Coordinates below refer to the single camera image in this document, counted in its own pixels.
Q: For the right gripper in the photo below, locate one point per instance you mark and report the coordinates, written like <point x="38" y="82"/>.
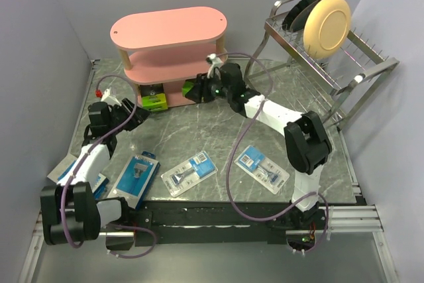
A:
<point x="205" y="85"/>

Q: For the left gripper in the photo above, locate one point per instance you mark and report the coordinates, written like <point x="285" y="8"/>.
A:
<point x="138" y="117"/>

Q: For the green black Gillette Labs box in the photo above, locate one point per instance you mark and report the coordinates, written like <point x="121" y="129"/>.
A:
<point x="190" y="89"/>

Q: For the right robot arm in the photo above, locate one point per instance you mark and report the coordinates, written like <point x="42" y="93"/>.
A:
<point x="307" y="144"/>

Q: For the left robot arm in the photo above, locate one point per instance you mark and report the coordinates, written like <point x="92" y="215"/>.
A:
<point x="70" y="212"/>

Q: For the pink three-tier shelf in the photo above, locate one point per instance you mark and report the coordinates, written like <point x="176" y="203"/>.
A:
<point x="169" y="47"/>

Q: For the blue Harry's razor box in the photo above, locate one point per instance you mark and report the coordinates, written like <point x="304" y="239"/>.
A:
<point x="135" y="179"/>

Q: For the clear Gillette blister razor pack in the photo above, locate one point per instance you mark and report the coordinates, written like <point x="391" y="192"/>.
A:
<point x="266" y="172"/>

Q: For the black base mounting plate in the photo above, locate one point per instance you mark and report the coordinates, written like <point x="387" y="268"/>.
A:
<point x="169" y="222"/>

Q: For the steel dish rack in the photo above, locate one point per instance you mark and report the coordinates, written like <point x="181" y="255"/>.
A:
<point x="341" y="83"/>

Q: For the cream plate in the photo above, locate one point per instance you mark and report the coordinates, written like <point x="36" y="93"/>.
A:
<point x="326" y="28"/>

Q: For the aluminium rail frame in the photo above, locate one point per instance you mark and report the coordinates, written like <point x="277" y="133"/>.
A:
<point x="349" y="253"/>

